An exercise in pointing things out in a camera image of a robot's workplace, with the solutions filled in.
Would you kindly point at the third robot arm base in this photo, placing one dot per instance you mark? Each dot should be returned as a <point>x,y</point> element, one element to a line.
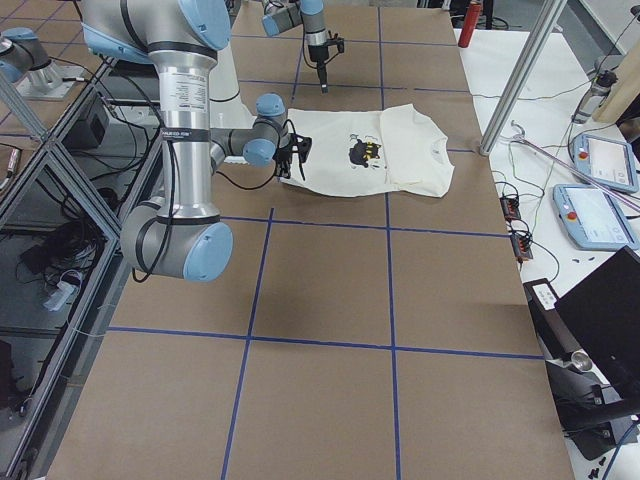
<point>26,63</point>

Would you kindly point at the far teach pendant tablet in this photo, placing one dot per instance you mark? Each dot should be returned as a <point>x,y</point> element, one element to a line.
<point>611,162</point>

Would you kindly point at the cream long-sleeve cat shirt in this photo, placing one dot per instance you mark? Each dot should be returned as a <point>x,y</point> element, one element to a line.
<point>357,154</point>

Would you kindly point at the red water bottle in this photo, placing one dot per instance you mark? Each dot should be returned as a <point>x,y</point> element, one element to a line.
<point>471,18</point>

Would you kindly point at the metal reacher grabber stick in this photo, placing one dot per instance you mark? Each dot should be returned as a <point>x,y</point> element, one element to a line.
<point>520,137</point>

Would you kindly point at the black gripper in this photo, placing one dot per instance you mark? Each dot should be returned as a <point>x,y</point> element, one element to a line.
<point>316,53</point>
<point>283,163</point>

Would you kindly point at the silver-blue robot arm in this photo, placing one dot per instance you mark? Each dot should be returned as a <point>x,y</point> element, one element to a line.
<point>282,16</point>
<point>179,233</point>

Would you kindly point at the teach pendant tablet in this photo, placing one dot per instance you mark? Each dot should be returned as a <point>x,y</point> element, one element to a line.
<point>611,162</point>
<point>593,219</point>

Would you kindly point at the aluminium frame post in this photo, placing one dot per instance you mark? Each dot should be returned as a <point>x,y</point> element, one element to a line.
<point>535,42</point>

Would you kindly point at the near teach pendant tablet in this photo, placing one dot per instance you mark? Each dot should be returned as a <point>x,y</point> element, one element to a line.
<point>593,219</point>

